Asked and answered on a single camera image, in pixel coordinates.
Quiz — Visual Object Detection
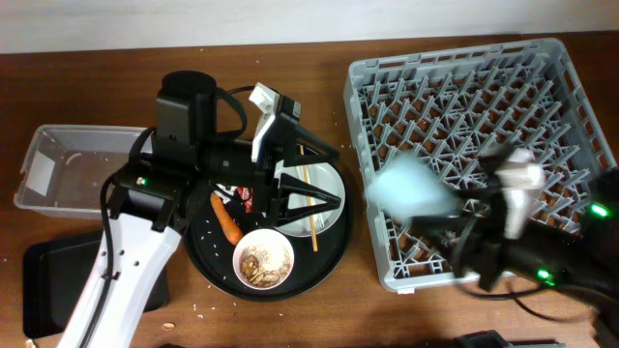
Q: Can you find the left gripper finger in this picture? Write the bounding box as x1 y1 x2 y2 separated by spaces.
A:
270 173 341 226
289 122 340 166

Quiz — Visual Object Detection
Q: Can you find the red snack wrapper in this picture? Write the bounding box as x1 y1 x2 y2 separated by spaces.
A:
237 187 252 214

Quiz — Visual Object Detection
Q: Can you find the grey round plate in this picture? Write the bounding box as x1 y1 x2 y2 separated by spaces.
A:
275 160 345 238

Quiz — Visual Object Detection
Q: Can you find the wooden chopstick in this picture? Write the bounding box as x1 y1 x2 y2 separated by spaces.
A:
298 144 319 253

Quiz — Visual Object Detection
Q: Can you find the light blue plastic cup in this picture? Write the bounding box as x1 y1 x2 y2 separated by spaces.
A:
365 154 457 221

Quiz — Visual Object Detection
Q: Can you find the orange carrot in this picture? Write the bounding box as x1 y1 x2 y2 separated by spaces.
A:
210 193 244 246

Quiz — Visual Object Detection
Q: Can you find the white bowl with food scraps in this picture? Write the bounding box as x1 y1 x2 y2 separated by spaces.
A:
232 228 295 291

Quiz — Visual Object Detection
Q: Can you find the white plastic fork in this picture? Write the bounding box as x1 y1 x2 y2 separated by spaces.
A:
311 213 330 233

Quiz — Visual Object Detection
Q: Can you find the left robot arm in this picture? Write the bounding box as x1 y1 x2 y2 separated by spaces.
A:
60 71 341 347

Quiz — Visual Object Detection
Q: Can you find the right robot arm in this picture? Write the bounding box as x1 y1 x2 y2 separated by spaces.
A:
398 145 618 347

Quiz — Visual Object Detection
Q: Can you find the grey plastic dishwasher rack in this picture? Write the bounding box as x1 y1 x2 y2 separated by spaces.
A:
342 37 618 294

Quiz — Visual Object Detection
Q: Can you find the round black serving tray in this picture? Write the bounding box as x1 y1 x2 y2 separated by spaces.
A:
185 182 354 302

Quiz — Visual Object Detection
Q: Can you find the clear plastic bin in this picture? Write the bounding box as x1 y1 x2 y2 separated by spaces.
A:
14 125 143 220

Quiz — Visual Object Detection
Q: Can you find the black rectangular tray bin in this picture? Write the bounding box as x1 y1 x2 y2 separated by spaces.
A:
22 231 103 338

